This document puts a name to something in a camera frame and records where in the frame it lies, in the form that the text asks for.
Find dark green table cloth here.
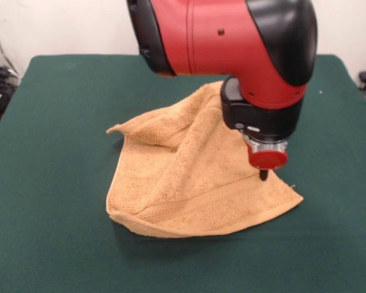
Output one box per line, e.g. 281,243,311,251
0,53,366,293

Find tan terry towel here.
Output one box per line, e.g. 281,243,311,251
106,81,304,238

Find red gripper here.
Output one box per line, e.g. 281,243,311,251
246,143,289,182

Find black equipment pile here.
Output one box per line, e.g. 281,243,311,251
0,47,21,126

